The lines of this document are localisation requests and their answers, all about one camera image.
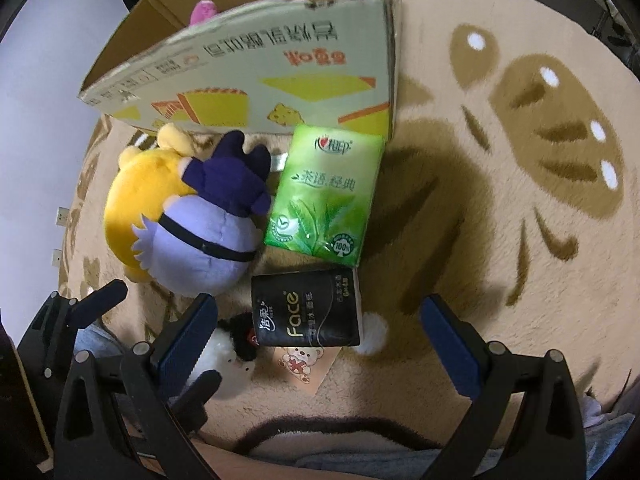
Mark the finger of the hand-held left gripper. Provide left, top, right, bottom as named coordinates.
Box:
left=181, top=370, right=223, bottom=430
left=70, top=279, right=129, bottom=332

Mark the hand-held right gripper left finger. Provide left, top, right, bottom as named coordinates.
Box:
left=54, top=292, right=221, bottom=480

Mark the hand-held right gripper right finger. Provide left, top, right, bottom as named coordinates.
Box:
left=421, top=294, right=587, bottom=480

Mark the white and black plush toy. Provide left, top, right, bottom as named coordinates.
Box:
left=185, top=312, right=261, bottom=401

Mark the yellow and purple plush toy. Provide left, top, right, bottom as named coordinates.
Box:
left=102, top=122, right=273, bottom=293

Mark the black tissue pack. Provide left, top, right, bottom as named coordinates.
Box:
left=251, top=267, right=362, bottom=348

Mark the green tissue pack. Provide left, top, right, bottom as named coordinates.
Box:
left=263, top=122, right=387, bottom=267

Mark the printed cardboard box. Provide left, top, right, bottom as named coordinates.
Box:
left=76, top=0, right=403, bottom=139

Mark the white fluffy plush ball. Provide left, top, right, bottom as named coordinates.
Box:
left=360, top=311, right=390, bottom=356

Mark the beige patterned rug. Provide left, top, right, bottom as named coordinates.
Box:
left=52, top=0, right=640, bottom=461

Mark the peach bear print packet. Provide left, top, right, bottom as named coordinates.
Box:
left=272, top=345, right=342, bottom=401

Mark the pink plush toy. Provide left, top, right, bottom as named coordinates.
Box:
left=189, top=0, right=221, bottom=27

